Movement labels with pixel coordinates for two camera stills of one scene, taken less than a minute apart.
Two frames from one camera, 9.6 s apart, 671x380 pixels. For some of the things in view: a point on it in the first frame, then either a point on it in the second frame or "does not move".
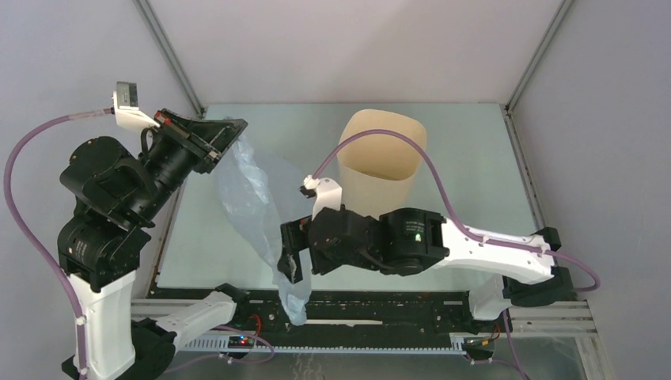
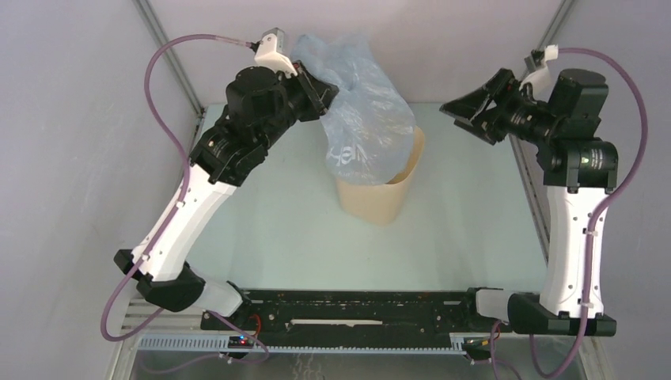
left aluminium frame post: [152, 17] does not move
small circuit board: [241, 342] does not move
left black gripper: [220, 134] to [319, 95]
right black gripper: [293, 236] to [502, 89]
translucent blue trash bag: [248, 195] to [369, 126]
